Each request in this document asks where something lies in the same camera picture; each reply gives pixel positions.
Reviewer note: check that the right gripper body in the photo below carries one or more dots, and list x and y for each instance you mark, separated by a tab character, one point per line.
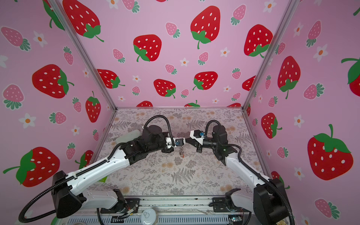
199	146

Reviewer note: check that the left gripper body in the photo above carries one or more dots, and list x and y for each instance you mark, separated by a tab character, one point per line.
165	150

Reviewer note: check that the keyring with strap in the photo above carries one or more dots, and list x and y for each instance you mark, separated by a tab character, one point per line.
181	151

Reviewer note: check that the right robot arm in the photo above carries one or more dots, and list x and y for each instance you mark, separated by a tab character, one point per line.
269	201

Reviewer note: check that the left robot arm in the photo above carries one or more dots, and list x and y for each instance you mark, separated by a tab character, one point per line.
69	190

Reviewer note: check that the grey-green oblong object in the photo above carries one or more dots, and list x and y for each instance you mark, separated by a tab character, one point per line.
128	137

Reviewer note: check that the aluminium front rail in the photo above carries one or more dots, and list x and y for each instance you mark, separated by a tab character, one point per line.
174	206

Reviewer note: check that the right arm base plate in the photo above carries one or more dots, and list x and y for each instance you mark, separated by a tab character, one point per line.
222	204

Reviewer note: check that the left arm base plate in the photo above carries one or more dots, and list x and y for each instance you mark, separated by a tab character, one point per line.
122	207

